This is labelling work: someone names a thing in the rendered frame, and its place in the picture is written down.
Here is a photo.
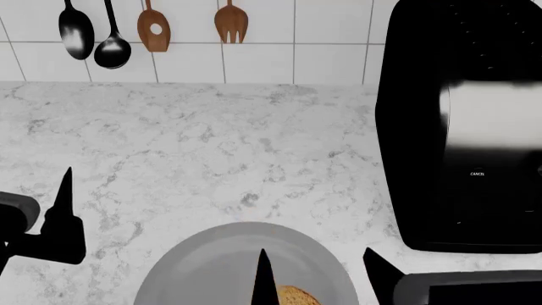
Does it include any brown toasted bread slice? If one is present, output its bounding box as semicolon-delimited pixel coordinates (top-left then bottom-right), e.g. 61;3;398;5
277;285;324;305

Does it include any grey round plate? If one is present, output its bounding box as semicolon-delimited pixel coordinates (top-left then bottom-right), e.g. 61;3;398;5
133;221;360;305

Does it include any black round ladle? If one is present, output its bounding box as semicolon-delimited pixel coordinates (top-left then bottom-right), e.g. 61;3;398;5
93;0;132;70

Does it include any black toaster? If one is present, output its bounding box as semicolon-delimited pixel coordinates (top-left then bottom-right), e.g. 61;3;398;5
374;0;542;255

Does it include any black oval serving spoon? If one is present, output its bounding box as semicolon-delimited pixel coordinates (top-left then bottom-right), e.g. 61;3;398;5
58;0;96;61

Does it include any wooden fork spatula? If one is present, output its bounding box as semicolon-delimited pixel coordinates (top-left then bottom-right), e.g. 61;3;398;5
213;0;249;45

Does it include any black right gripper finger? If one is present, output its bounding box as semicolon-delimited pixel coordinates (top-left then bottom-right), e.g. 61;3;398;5
250;247;281;305
362;247;406;305

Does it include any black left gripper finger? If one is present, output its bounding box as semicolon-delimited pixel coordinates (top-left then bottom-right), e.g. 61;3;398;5
50;166;74;214

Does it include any wooden slotted spatula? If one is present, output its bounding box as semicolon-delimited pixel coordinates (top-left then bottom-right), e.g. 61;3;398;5
136;0;172;53

